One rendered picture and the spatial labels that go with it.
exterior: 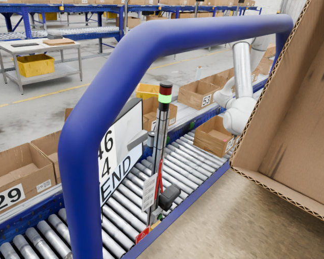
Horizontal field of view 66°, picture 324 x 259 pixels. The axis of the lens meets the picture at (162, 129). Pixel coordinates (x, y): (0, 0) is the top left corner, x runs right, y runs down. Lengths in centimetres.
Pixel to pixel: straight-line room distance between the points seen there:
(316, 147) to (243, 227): 16
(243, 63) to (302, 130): 121
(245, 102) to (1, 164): 147
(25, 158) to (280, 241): 164
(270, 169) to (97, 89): 32
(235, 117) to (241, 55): 42
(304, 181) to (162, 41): 30
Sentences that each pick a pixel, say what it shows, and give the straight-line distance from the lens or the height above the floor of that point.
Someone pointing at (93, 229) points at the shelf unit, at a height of 181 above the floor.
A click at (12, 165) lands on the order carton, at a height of 93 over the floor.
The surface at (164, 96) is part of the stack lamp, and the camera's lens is 95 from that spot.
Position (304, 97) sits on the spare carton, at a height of 186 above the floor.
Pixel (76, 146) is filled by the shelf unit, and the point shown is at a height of 189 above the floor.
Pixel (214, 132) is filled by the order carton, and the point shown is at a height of 76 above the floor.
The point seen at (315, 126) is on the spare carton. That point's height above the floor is 183.
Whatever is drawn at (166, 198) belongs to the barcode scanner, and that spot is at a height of 108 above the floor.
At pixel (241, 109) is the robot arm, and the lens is 144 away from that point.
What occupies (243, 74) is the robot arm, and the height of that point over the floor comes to 157.
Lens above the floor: 199
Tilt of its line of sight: 31 degrees down
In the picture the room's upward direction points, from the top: 6 degrees clockwise
